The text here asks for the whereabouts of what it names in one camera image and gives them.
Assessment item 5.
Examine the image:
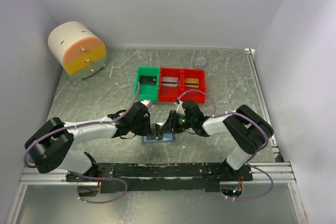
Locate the black card stripe side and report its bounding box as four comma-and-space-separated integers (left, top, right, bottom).
154, 123, 162, 140

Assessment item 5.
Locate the aluminium frame rail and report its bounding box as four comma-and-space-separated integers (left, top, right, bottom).
243, 48, 297, 184

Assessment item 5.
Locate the green plastic bin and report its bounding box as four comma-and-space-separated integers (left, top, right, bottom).
134, 66, 160, 101

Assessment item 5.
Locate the blue card holder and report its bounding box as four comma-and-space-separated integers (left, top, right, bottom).
141, 133, 175, 144

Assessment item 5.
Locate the small clear plastic cup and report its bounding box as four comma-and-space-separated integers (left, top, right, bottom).
195, 57, 206, 69

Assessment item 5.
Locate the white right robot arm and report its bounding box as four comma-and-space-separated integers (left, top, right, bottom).
159, 100, 274, 181

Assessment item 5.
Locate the red plastic bin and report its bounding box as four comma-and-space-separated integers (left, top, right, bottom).
182, 69, 206, 103
158, 67, 184, 102

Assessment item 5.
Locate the black credit card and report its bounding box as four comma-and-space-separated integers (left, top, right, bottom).
139, 75, 158, 86

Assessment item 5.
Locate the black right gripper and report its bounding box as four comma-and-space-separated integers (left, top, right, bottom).
159, 110, 194, 134

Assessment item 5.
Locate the gold credit card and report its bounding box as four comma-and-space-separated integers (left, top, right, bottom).
184, 78, 200, 88

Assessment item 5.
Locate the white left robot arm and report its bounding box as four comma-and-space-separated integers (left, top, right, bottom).
24, 100, 152, 182

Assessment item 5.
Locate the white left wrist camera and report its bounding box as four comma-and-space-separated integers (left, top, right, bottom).
141, 100, 152, 109

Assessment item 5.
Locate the silver credit card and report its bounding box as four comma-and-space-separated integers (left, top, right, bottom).
161, 77, 179, 87

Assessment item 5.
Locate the round pastel drawer cabinet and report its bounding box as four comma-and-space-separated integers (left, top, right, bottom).
47, 21, 107, 80

